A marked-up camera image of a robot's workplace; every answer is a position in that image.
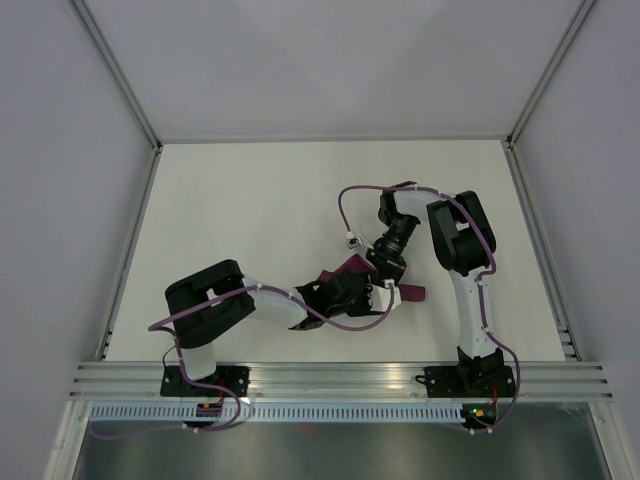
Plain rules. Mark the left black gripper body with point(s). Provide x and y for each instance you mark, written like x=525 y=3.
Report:
x=360 y=306

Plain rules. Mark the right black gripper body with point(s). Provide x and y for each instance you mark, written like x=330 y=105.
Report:
x=389 y=253

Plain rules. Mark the purple cloth napkin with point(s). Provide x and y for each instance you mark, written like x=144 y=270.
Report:
x=358 y=264

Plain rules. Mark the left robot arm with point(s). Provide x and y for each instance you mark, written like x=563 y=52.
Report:
x=207 y=304

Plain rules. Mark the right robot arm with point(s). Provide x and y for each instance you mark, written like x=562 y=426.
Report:
x=464 y=245

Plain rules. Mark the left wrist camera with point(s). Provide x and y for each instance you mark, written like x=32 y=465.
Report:
x=384 y=297

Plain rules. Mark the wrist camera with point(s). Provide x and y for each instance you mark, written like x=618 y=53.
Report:
x=384 y=297
x=356 y=241

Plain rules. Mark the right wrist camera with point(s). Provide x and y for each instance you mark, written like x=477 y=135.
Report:
x=356 y=241

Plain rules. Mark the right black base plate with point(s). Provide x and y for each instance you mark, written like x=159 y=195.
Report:
x=447 y=382

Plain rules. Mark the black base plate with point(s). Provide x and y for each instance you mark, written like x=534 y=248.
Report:
x=447 y=382
x=233 y=378

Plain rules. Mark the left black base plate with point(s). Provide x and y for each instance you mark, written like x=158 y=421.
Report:
x=233 y=378

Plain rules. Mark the right aluminium frame post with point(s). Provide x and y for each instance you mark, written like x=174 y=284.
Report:
x=569 y=36

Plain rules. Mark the aluminium frame post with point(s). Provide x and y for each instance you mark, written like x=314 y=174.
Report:
x=99 y=42
x=569 y=36

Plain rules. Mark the aluminium front rail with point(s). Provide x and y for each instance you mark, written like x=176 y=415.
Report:
x=539 y=382

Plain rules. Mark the white slotted cable duct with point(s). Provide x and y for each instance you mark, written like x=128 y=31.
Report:
x=282 y=412

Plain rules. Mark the left aluminium frame post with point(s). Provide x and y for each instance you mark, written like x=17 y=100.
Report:
x=99 y=42

